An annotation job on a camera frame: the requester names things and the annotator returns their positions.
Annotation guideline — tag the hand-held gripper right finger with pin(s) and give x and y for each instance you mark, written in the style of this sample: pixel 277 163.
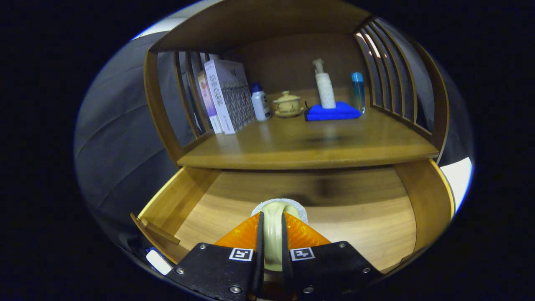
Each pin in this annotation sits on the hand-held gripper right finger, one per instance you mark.
pixel 285 259

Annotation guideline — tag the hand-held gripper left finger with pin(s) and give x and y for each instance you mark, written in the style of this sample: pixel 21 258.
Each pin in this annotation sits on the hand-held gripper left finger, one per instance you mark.
pixel 259 259

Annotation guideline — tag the wooden drawer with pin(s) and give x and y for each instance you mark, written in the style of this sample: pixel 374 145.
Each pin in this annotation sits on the wooden drawer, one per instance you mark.
pixel 355 217

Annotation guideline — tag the wooden countertop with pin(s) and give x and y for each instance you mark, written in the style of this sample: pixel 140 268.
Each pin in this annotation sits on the wooden countertop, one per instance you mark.
pixel 313 142

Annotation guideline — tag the wooden cabinet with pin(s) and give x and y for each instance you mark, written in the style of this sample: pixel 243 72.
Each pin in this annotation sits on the wooden cabinet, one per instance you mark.
pixel 250 21

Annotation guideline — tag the small white object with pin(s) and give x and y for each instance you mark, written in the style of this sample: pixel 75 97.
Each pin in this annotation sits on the small white object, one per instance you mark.
pixel 159 262

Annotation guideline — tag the blue folded cloth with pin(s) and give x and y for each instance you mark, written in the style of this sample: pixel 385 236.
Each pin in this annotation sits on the blue folded cloth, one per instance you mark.
pixel 330 113

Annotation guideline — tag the white bottle blue cap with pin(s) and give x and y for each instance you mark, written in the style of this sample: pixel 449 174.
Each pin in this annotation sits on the white bottle blue cap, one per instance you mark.
pixel 260 104

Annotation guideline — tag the beige lidded teacup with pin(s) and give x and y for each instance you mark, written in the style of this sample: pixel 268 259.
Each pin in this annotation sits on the beige lidded teacup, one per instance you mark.
pixel 287 104

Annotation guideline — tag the white patterned book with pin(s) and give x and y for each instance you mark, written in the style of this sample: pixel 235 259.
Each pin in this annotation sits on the white patterned book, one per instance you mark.
pixel 230 96

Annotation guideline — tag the thin purple book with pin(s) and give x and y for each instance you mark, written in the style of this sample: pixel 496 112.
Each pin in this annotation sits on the thin purple book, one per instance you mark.
pixel 207 100

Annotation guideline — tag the white pump bottle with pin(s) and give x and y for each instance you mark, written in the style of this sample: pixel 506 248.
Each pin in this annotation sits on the white pump bottle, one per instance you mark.
pixel 326 90

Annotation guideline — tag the clear blue bottle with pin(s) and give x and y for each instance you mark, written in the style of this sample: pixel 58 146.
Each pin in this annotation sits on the clear blue bottle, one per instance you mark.
pixel 358 92

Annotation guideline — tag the black backdrop cloth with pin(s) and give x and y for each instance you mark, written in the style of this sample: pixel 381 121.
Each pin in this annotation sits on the black backdrop cloth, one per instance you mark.
pixel 117 125

